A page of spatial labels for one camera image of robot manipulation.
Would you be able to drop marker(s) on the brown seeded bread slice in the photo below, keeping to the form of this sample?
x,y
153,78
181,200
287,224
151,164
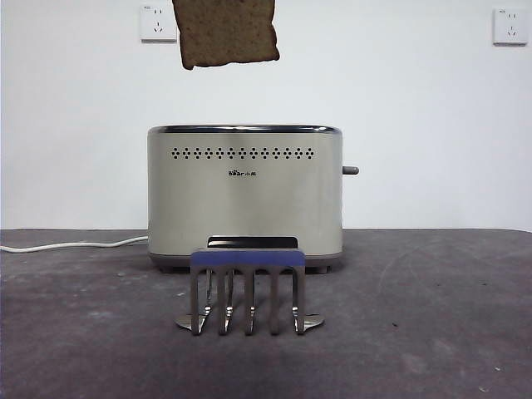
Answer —
x,y
226,33

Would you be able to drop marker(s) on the cream steel toaster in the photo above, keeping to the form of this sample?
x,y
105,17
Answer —
x,y
245,203

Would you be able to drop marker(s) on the steel toast rack blue tape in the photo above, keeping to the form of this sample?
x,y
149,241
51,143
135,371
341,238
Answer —
x,y
249,258

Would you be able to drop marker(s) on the grey toaster lever knob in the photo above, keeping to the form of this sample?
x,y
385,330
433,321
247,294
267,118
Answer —
x,y
351,170

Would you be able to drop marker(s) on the white wall socket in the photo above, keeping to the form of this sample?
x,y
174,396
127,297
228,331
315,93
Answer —
x,y
510,27
156,25

